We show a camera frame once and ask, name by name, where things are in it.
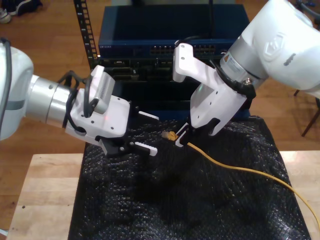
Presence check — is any yellow network cable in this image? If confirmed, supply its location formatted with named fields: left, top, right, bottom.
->
left=161, top=130, right=320, bottom=227

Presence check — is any black rack server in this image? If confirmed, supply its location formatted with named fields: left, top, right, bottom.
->
left=98, top=57, right=218, bottom=82

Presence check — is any black bubble wrap mat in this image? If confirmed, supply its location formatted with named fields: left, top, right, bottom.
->
left=67, top=115, right=312, bottom=240

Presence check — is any brown wooden chair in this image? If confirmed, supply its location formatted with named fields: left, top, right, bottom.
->
left=293, top=88, right=320, bottom=138

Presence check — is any dark sneaker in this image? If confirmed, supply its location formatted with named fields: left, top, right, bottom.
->
left=6, top=0, right=43, bottom=16

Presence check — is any white sneaker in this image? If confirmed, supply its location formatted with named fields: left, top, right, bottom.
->
left=0, top=7, right=12, bottom=25

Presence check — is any blue network switch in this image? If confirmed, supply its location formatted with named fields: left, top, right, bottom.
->
left=98, top=4, right=252, bottom=59

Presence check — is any black perforated rack post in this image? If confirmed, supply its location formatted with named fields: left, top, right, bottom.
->
left=73, top=0, right=101, bottom=73

